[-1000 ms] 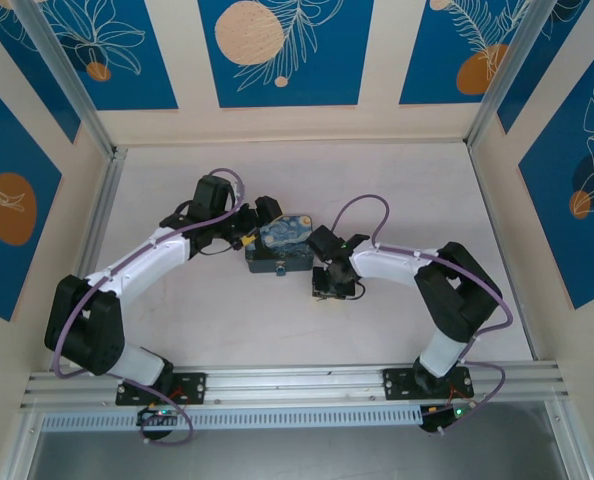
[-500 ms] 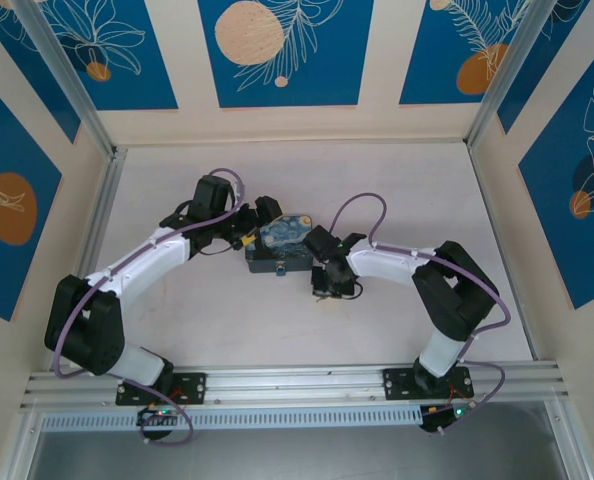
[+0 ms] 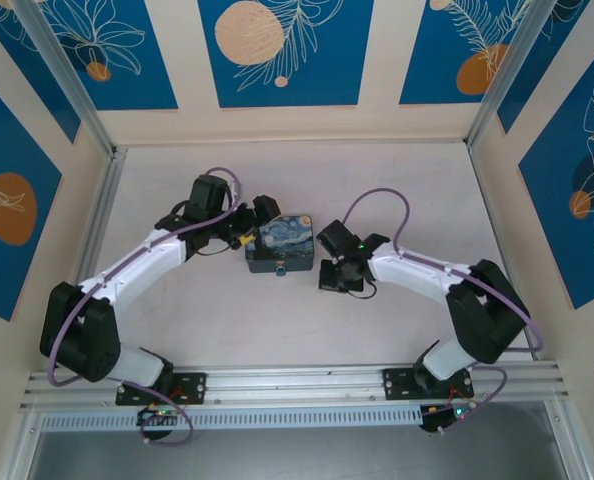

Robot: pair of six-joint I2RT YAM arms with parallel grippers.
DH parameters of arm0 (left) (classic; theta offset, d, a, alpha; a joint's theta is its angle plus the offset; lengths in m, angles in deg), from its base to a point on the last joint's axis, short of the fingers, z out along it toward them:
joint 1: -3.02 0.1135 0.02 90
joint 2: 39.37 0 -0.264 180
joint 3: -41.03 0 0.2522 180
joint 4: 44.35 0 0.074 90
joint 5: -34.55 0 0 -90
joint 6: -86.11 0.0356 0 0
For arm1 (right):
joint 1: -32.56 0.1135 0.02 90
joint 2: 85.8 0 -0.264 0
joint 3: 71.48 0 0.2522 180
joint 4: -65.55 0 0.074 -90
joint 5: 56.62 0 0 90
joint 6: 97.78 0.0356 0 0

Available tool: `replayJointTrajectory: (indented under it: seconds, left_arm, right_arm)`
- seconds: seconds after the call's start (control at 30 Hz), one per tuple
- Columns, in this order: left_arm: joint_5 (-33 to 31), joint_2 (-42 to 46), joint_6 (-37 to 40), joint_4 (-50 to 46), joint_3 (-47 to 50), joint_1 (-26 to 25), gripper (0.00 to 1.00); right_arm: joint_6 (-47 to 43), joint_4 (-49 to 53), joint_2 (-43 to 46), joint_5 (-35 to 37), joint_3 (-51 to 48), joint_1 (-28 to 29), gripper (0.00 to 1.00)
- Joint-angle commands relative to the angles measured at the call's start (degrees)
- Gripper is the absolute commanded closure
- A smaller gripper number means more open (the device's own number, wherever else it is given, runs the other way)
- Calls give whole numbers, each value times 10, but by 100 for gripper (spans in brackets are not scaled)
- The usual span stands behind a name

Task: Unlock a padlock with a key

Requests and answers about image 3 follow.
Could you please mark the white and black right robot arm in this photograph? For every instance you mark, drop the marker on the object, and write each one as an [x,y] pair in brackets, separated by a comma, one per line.
[412,275]

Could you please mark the blue panel with beige circle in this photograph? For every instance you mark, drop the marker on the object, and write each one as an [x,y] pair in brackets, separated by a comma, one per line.
[327,60]

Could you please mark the aluminium cross rail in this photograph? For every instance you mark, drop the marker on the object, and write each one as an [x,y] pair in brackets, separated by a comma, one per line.
[297,387]

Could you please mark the grey metal sheet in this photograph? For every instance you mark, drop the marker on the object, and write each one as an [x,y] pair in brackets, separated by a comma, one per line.
[297,455]

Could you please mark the small controller board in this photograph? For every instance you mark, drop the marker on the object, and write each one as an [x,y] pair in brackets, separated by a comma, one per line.
[437,422]
[159,414]

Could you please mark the aluminium frame post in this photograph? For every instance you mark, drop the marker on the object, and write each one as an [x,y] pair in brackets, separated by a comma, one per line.
[66,65]
[513,65]

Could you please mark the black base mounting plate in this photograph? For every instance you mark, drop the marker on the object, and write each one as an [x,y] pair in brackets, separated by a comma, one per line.
[197,387]
[394,385]

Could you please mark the blue floral wall panel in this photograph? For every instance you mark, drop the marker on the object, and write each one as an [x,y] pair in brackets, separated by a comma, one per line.
[37,85]
[427,60]
[539,65]
[142,75]
[32,165]
[552,225]

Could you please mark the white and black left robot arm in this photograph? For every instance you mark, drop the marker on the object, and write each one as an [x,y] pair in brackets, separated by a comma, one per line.
[142,265]

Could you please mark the small blue padlock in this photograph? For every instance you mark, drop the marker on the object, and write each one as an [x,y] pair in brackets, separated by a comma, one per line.
[280,270]

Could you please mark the starry night print tin box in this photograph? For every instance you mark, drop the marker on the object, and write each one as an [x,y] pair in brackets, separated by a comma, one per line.
[282,240]

